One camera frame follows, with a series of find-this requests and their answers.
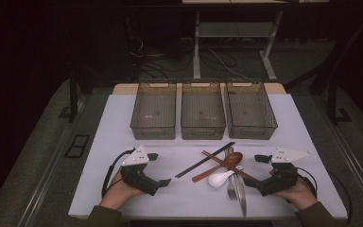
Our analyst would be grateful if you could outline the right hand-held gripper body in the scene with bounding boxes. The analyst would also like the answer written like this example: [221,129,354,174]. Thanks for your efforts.
[255,147,314,198]

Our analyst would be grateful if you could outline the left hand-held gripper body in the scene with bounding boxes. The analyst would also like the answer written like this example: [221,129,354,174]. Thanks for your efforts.
[120,145,160,197]

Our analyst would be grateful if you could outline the metal knife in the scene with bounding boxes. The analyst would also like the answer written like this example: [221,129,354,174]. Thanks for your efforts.
[228,147,248,218]

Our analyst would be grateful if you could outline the metal fork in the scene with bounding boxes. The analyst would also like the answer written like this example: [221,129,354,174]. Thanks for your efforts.
[224,147,238,201]

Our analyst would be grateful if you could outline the brown wooden spoon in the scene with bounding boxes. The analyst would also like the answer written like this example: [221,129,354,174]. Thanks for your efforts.
[191,151,244,183]

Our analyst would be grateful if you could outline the white ceramic spoon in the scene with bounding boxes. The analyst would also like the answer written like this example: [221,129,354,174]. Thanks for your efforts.
[207,165,244,189]

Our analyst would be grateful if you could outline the brown wooden chopstick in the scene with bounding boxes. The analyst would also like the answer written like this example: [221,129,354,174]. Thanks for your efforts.
[201,149,260,182]
[201,150,259,183]

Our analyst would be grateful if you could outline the clear grey plastic bin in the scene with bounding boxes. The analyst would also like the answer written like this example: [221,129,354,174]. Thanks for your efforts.
[181,82,227,141]
[225,81,279,141]
[130,82,178,141]

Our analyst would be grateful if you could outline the person's right hand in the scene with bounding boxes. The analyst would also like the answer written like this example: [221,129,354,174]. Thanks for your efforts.
[268,168,318,211]

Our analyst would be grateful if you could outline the person's left hand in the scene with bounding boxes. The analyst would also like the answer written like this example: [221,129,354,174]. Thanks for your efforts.
[99,169,145,211]

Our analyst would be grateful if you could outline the black metal stand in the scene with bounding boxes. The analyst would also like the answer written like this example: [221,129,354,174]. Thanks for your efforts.
[326,79,354,125]
[58,67,87,124]

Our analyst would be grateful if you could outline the black slanted metal beam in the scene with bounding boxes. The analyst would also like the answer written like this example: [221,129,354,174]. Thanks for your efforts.
[285,13,363,96]

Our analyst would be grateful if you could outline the left hand-held gripper cable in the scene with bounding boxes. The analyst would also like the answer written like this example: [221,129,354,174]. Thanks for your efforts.
[101,148,136,199]

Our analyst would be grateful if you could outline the hand-held gripper cable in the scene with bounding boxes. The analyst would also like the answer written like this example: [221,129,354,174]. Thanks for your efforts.
[296,166,353,225]
[101,148,136,199]

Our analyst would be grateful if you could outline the right hand-held gripper cable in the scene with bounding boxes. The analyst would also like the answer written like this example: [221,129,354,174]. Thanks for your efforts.
[296,166,353,225]

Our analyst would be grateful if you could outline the black floor socket frame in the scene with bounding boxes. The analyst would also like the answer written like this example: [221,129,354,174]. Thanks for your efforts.
[63,133,91,159]

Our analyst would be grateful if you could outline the metal floor rail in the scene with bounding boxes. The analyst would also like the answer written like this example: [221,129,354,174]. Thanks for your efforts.
[320,100,363,218]
[15,100,89,227]

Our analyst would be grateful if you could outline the tangle of floor cables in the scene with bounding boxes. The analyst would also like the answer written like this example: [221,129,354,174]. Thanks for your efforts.
[129,34,253,80]

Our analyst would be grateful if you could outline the white metal desk frame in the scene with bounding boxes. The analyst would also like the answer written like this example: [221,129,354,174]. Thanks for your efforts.
[181,0,330,81]

